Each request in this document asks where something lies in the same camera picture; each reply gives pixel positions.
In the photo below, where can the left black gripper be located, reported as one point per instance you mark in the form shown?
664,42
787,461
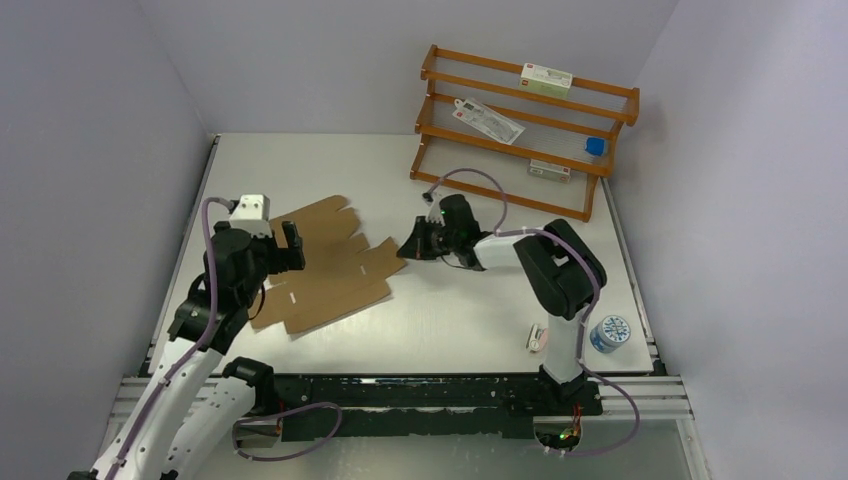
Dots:
293,243

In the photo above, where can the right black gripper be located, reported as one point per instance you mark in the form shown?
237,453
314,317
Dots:
417,247

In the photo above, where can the brown cardboard box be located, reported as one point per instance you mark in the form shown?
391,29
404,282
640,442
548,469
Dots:
343,273

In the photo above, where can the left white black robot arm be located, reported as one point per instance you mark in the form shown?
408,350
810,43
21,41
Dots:
167,435

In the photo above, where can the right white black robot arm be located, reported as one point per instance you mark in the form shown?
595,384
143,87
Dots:
564,274

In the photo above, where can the small white box lower shelf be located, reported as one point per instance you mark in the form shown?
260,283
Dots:
549,171

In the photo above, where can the white green box top shelf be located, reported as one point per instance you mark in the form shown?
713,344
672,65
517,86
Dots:
545,81

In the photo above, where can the clear plastic packet with label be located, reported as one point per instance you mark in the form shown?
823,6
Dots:
487,121

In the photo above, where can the small pink white stapler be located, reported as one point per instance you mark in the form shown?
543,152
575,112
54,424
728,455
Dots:
537,338

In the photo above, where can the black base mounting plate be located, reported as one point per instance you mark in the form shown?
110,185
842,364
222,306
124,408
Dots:
310,406

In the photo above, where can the orange wooden shelf rack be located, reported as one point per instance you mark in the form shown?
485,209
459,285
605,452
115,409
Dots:
556,132

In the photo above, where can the blue cap bottle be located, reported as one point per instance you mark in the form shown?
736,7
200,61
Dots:
596,146

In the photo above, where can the blue white round tin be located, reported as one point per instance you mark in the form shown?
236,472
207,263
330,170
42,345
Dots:
610,334

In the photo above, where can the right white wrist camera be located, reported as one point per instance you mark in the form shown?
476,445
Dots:
435,214

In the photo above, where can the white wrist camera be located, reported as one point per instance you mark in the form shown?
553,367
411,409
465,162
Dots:
251,214
435,214

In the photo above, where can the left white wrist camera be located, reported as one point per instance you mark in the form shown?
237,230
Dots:
251,214

